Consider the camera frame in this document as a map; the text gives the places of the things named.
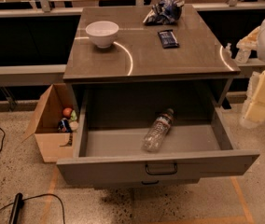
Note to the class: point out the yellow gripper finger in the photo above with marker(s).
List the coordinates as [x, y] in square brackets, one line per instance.
[253, 111]
[249, 42]

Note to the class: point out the clear plastic water bottle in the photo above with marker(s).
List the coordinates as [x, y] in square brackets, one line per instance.
[157, 132]

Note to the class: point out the clear pump dispenser bottle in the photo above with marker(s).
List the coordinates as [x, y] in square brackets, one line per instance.
[243, 55]

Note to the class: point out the small clear pump bottle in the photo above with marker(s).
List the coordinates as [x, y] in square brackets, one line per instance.
[228, 49]

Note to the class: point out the grey cabinet with counter top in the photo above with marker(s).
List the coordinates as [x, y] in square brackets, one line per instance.
[136, 61]

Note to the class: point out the open grey top drawer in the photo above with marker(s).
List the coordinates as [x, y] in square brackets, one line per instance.
[113, 124]

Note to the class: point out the dark blue snack bar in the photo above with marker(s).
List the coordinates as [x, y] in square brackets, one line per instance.
[167, 39]

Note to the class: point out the blue crumpled chip bag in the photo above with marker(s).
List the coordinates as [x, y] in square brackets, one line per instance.
[165, 12]

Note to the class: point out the white ceramic bowl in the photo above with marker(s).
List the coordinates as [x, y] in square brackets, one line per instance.
[102, 33]

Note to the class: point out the green item in box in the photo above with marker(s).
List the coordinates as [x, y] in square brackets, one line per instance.
[73, 116]

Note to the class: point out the white item in box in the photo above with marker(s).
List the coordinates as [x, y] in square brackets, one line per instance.
[73, 125]

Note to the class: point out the red apple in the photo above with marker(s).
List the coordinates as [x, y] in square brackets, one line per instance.
[67, 112]

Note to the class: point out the blue soda can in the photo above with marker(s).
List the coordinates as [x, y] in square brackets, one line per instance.
[63, 126]

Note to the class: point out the brown cardboard box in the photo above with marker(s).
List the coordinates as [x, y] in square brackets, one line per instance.
[43, 125]

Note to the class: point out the black drawer handle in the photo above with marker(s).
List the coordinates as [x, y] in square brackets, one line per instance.
[161, 169]

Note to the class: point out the lower drawer with handle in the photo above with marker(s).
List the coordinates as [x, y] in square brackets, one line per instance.
[147, 184]

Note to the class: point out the black power adapter with cable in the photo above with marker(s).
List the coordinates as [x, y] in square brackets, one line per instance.
[19, 201]

